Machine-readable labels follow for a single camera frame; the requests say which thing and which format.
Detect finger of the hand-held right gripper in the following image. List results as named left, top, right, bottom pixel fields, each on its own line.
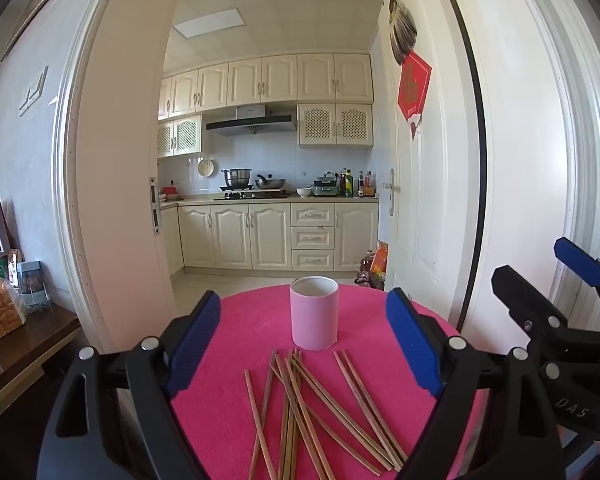
left=553, top=236, right=600, bottom=333
left=491, top=265, right=600, bottom=436

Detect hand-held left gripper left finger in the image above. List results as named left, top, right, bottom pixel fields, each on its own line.
left=36, top=290, right=222, bottom=480

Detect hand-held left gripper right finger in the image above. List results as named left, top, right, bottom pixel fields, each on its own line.
left=386, top=287, right=566, bottom=480

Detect pink cup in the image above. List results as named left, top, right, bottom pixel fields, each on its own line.
left=289, top=276, right=340, bottom=351

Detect set of wooden chopsticks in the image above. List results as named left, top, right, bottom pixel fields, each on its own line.
left=244, top=349, right=410, bottom=480

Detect pink round table mat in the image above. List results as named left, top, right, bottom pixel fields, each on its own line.
left=169, top=284, right=486, bottom=480

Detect orange bag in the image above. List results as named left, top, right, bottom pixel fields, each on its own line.
left=370, top=241, right=390, bottom=291

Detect cooking oil bottle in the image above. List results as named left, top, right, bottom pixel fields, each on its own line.
left=357, top=250, right=376, bottom=286

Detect cream lower kitchen cabinets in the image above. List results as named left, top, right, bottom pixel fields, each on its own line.
left=159, top=199, right=381, bottom=276

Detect white door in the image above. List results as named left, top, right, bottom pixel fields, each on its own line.
left=377, top=0, right=486, bottom=333

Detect metal door lock plate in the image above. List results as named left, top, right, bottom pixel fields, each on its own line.
left=149, top=176, right=162, bottom=236

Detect black gas stove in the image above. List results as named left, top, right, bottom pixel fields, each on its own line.
left=213, top=186, right=287, bottom=201

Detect steel cooking pot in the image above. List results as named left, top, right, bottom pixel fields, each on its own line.
left=221, top=168, right=253, bottom=188

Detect dark wooden side cabinet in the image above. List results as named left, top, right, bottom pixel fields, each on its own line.
left=0, top=305, right=83, bottom=426

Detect clear jar with lid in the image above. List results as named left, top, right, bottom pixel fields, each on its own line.
left=16, top=260, right=50, bottom=307

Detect green kitchen appliance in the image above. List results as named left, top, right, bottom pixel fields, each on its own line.
left=312, top=172, right=340, bottom=197

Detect cream lattice door cabinet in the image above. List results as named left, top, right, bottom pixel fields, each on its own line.
left=298, top=103, right=374, bottom=149
left=156, top=114, right=203, bottom=159

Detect black range hood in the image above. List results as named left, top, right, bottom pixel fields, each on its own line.
left=206, top=104, right=298, bottom=136

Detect red paper door decoration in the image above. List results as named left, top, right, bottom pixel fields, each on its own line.
left=396, top=51, right=433, bottom=138

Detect cream upper cabinet row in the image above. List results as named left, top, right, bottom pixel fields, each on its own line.
left=157, top=52, right=374, bottom=121

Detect dark woven fan decoration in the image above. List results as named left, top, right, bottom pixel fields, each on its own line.
left=386, top=0, right=418, bottom=65

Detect ceiling light panel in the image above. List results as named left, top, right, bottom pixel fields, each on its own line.
left=172, top=8, right=251, bottom=40

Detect white wall switch panel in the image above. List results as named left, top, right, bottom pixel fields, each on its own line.
left=19, top=65, right=50, bottom=118

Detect framed wall picture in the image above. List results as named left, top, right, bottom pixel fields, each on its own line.
left=0, top=0, right=78, bottom=63

